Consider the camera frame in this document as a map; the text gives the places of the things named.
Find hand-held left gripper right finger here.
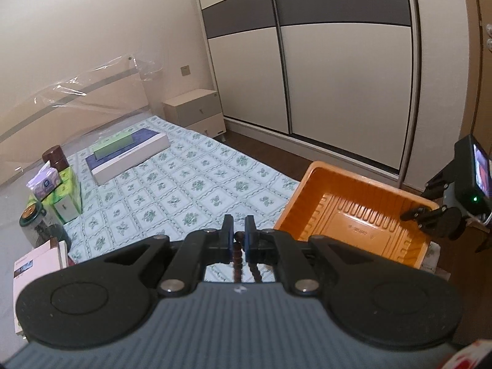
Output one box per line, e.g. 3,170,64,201
245,215,379,297

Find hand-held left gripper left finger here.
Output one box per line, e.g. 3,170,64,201
104,214,234,297

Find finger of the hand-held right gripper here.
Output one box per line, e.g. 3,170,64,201
401,205,448,235
422,160,457,200

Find brown wooden bead bracelet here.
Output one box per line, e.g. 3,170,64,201
230,231,266,284

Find orange plastic tray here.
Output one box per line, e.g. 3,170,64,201
274,161,439,272

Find green floral printed bedsheet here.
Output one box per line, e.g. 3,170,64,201
0,115,301,273

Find wooden door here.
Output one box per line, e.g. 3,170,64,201
459,0,492,150

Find long white flat box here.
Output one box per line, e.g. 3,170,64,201
85,128,170,186

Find white nightstand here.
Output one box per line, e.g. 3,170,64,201
162,89,224,141

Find green rectangular box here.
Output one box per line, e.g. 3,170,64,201
92,130,134,161

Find white and grey sliding wardrobe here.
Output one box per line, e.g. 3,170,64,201
192,0,425,183

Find red white printed cloth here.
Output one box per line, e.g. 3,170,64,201
442,340,492,369

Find green tissue pack bundle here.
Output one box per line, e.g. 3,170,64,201
29,165,83,224

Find clear plastic sheet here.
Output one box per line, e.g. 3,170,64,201
0,54,165,200

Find brown round jar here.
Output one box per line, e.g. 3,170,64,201
42,145,70,172

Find purple tissue pack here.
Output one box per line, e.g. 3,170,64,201
26,162,63,200

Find glass jar with dark lid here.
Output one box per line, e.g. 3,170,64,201
19,204,70,248

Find white printed gift box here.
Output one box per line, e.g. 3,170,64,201
11,239,70,335

